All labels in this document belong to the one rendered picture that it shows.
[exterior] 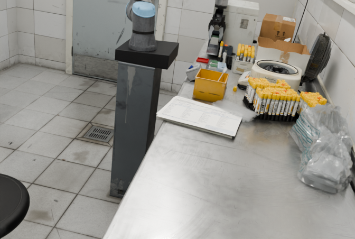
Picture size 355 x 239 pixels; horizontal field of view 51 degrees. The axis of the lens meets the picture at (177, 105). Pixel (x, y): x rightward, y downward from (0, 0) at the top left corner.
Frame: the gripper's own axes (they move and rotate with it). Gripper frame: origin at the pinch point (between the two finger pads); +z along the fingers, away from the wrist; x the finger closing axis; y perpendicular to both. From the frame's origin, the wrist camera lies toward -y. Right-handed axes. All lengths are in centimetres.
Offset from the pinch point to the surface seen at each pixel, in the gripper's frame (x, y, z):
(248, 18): -17.1, 9.1, -14.0
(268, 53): -31.1, -20.1, -2.1
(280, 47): -39.4, 3.6, -1.2
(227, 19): -5.0, 9.1, -11.4
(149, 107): 26, -44, 32
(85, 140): 85, 12, 97
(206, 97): -5, -75, 8
